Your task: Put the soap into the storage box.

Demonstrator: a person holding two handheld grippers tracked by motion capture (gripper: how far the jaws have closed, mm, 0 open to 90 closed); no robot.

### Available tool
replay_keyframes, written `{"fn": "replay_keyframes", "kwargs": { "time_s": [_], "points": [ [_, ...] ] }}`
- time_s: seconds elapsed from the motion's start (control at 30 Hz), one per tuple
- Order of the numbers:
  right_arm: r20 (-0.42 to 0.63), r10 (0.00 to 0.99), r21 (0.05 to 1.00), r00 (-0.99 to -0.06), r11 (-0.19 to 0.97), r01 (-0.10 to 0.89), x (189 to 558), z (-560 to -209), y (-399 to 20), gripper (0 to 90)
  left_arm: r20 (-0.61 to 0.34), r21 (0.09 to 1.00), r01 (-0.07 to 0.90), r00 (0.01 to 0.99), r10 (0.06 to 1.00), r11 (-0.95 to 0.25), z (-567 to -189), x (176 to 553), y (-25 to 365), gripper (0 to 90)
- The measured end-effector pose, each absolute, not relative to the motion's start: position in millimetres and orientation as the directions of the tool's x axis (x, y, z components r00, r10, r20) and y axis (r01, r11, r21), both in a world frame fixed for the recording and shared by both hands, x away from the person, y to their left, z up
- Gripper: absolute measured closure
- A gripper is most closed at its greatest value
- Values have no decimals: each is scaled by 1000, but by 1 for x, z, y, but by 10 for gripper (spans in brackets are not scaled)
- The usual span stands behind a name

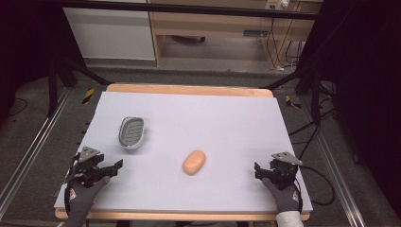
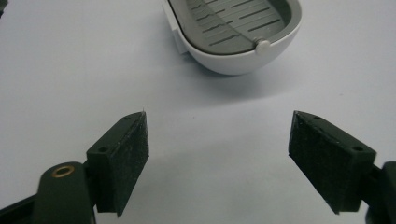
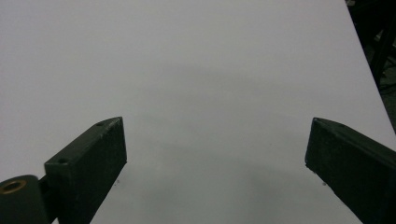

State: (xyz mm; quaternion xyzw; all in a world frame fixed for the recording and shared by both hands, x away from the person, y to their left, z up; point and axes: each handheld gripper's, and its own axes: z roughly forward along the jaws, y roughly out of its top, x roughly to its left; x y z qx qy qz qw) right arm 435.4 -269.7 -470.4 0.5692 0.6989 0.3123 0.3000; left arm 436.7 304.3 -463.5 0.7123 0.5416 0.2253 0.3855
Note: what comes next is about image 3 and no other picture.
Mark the dark metal stand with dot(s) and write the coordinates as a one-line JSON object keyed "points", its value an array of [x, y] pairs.
{"points": [[381, 49]]}

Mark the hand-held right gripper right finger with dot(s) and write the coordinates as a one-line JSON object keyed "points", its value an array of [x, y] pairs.
{"points": [[351, 165]]}

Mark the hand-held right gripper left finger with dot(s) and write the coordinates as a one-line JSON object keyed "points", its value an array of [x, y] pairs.
{"points": [[90, 161]]}

